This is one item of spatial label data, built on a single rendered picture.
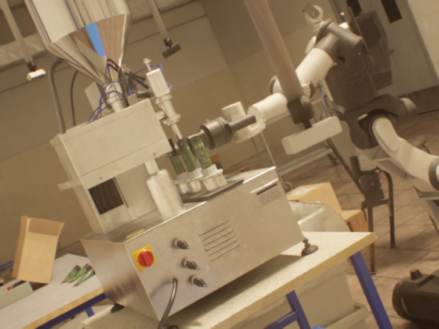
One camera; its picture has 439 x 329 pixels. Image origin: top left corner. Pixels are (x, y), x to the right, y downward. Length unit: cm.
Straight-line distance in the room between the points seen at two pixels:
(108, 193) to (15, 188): 1007
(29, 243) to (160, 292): 185
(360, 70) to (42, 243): 186
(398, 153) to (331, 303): 68
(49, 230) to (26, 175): 864
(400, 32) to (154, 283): 792
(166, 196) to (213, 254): 20
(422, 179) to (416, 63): 665
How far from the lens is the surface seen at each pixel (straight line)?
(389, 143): 266
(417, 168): 278
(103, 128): 177
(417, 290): 299
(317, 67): 237
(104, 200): 209
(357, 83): 260
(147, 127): 180
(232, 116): 214
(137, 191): 210
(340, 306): 288
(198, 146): 187
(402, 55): 953
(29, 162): 1220
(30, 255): 356
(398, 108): 274
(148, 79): 196
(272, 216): 189
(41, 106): 1236
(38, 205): 1218
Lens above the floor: 125
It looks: 6 degrees down
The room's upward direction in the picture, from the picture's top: 24 degrees counter-clockwise
